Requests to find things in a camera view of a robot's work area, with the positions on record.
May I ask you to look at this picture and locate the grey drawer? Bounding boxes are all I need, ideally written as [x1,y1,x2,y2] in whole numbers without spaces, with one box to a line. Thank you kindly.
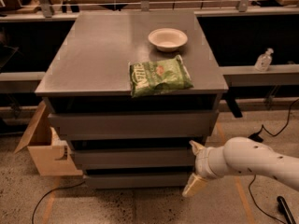
[71,147,195,170]
[49,111,219,140]
[84,172,190,189]

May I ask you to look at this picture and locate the white bowl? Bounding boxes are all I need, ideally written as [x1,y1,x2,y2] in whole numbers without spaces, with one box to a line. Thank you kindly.
[148,28,188,52]

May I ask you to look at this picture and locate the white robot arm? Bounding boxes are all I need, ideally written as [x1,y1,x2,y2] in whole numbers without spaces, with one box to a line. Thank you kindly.
[182,137,299,197]

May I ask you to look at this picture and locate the cardboard box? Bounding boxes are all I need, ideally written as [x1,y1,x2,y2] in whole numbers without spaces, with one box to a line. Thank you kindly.
[15,102,82,176]

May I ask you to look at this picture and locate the black cylindrical floor object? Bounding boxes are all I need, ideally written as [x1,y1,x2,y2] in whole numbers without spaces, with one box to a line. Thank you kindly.
[277,196,296,224]

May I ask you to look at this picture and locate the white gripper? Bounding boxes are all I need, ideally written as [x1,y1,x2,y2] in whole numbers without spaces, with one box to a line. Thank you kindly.
[182,140,215,198]

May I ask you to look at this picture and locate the grey bottom drawer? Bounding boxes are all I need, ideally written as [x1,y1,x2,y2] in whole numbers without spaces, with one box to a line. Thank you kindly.
[84,172,190,189]

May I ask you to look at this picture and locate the black power adapter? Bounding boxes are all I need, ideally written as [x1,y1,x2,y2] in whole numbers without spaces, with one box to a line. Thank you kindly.
[249,133,263,143]

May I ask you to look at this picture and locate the green chip bag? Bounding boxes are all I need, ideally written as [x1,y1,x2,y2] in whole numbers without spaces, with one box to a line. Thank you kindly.
[129,55,193,98]

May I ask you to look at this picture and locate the grey top drawer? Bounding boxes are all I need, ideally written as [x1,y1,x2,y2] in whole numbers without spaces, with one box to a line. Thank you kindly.
[49,111,219,140]

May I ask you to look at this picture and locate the black adapter cable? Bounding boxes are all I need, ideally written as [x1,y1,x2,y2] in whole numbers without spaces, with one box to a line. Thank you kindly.
[248,98,299,224]

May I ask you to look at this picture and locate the grey drawer cabinet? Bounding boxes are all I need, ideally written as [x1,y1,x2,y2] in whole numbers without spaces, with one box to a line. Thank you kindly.
[36,11,228,176]

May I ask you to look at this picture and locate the clear sanitizer pump bottle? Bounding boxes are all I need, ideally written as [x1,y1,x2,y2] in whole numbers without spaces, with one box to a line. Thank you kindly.
[254,48,274,72]

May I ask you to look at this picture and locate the black floor cable left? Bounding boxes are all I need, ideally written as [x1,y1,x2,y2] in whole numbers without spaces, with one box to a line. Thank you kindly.
[31,179,86,224]

